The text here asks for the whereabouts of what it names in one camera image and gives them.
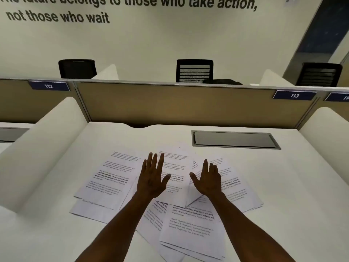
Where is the white curved divider panel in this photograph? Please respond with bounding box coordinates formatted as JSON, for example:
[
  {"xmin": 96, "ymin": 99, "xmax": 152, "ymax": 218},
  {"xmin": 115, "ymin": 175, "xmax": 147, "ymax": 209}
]
[
  {"xmin": 298, "ymin": 107, "xmax": 349, "ymax": 186},
  {"xmin": 91, "ymin": 64, "xmax": 120, "ymax": 80},
  {"xmin": 0, "ymin": 96, "xmax": 88, "ymax": 213},
  {"xmin": 259, "ymin": 69, "xmax": 295, "ymax": 87}
]

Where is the black solid-back office chair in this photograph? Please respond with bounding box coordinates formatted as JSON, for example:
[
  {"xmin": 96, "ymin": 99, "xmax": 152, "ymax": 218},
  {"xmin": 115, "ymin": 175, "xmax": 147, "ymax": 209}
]
[{"xmin": 58, "ymin": 59, "xmax": 97, "ymax": 79}]

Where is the dark blue door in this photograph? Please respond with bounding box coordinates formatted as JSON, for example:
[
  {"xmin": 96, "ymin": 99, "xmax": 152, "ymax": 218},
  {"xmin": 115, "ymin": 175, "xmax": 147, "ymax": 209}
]
[{"xmin": 282, "ymin": 0, "xmax": 349, "ymax": 79}]

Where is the person's right hand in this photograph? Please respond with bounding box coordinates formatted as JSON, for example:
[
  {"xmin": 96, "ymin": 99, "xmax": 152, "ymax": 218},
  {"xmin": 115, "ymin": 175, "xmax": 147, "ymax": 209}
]
[{"xmin": 189, "ymin": 159, "xmax": 224, "ymax": 201}]

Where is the person's right forearm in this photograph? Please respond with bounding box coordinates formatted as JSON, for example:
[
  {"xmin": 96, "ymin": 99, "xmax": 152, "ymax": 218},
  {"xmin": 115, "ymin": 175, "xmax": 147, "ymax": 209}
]
[{"xmin": 206, "ymin": 191, "xmax": 297, "ymax": 262}]

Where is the person's left hand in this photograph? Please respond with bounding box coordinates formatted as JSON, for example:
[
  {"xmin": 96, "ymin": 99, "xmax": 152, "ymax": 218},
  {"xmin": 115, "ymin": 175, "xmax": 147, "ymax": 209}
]
[{"xmin": 136, "ymin": 152, "xmax": 172, "ymax": 199}]

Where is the person's left forearm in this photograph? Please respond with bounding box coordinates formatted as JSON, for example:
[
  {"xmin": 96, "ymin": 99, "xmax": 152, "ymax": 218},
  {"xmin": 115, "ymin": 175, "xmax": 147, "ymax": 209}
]
[{"xmin": 74, "ymin": 192, "xmax": 161, "ymax": 262}]

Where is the black bag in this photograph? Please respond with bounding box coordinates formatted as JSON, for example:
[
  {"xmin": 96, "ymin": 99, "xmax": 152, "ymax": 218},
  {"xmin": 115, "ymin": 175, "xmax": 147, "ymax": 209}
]
[{"xmin": 202, "ymin": 78, "xmax": 243, "ymax": 86}]

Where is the pile of printed white papers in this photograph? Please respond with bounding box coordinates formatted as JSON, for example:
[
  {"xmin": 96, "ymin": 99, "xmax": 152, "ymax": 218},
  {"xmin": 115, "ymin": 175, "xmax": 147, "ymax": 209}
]
[{"xmin": 69, "ymin": 143, "xmax": 264, "ymax": 262}]

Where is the blue number plate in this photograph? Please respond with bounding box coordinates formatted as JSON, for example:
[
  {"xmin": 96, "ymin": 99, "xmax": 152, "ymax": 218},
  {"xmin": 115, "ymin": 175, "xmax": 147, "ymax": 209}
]
[
  {"xmin": 272, "ymin": 90, "xmax": 317, "ymax": 101},
  {"xmin": 28, "ymin": 81, "xmax": 71, "ymax": 92},
  {"xmin": 324, "ymin": 92, "xmax": 349, "ymax": 102}
]

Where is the beige partition screen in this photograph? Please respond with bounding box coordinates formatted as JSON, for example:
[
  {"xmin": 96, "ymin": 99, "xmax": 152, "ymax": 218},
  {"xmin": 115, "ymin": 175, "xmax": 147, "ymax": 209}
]
[
  {"xmin": 73, "ymin": 80, "xmax": 328, "ymax": 129},
  {"xmin": 317, "ymin": 90, "xmax": 349, "ymax": 118},
  {"xmin": 0, "ymin": 78, "xmax": 92, "ymax": 124}
]

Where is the white desk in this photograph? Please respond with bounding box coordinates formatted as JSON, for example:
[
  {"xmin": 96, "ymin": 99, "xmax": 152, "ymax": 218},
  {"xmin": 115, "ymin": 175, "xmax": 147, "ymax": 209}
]
[
  {"xmin": 0, "ymin": 122, "xmax": 35, "ymax": 156},
  {"xmin": 0, "ymin": 121, "xmax": 349, "ymax": 262}
]

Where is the black striped mesh office chair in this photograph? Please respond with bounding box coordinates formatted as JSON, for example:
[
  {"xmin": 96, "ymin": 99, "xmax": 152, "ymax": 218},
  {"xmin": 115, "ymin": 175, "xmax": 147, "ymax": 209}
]
[
  {"xmin": 295, "ymin": 62, "xmax": 343, "ymax": 87},
  {"xmin": 176, "ymin": 59, "xmax": 214, "ymax": 84}
]

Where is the grey cable tray lid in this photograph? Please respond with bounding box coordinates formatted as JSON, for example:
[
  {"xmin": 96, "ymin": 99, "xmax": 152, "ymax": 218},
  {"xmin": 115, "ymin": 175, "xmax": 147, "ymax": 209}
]
[
  {"xmin": 191, "ymin": 130, "xmax": 281, "ymax": 150},
  {"xmin": 0, "ymin": 127, "xmax": 30, "ymax": 143}
]

